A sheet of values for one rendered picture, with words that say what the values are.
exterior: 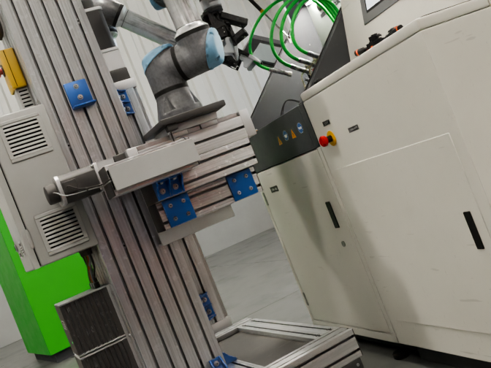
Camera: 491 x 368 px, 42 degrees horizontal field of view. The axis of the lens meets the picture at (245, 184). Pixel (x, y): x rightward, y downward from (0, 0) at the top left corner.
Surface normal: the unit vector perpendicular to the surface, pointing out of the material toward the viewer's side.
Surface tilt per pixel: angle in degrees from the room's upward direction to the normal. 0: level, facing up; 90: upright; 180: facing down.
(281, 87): 90
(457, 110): 90
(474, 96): 90
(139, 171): 90
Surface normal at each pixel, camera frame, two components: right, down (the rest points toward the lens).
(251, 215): 0.38, -0.15
